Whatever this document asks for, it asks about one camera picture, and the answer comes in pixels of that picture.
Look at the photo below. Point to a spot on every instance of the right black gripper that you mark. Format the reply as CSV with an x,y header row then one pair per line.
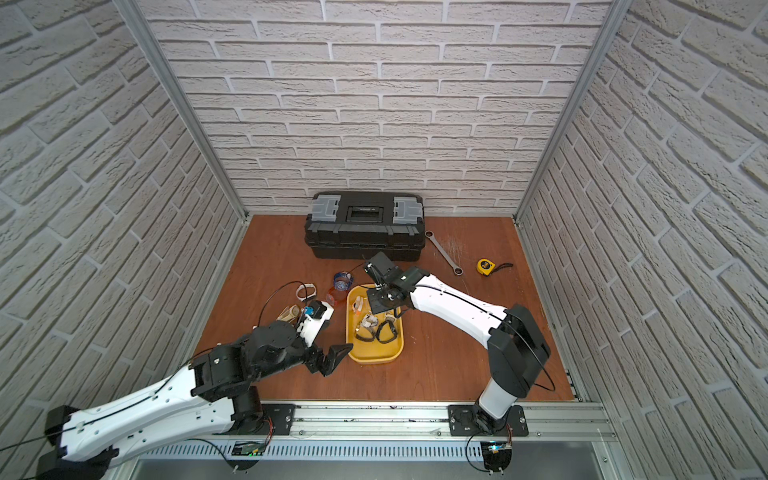
x,y
375,305

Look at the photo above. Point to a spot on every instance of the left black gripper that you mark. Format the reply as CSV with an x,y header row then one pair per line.
x,y
320,358

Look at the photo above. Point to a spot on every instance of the clear white watch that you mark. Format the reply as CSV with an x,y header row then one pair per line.
x,y
369,323

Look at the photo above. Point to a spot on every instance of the dark brown strap watch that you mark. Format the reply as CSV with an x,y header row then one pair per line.
x,y
365,333

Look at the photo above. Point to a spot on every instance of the pink orange watch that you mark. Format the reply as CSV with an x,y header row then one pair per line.
x,y
358,305

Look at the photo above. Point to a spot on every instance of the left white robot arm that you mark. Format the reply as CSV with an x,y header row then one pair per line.
x,y
214,393

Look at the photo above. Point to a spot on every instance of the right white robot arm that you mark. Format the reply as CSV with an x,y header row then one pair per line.
x,y
516,347

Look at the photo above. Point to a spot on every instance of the blue transparent watch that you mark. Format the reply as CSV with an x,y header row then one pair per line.
x,y
343,281

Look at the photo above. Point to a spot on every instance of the red transparent watch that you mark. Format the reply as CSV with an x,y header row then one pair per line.
x,y
336,297

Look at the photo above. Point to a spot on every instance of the white band watch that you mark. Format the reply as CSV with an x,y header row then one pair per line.
x,y
306,292

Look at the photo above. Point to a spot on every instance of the yellow rectangular tray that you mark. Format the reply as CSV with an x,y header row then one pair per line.
x,y
374,352

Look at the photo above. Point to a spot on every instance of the silver combination wrench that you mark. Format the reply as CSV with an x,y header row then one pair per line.
x,y
457,270

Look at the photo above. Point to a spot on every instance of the black plastic toolbox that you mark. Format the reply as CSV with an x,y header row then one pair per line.
x,y
359,224

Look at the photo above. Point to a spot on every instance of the yellow tape measure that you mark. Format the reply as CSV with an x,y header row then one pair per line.
x,y
485,267

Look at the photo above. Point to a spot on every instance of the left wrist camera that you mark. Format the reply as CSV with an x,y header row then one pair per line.
x,y
315,317

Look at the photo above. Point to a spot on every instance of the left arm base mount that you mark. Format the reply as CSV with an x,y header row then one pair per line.
x,y
274,418

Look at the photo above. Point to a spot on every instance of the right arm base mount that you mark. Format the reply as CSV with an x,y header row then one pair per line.
x,y
466,420

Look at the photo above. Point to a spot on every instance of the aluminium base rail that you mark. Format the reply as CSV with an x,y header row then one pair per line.
x,y
402,431

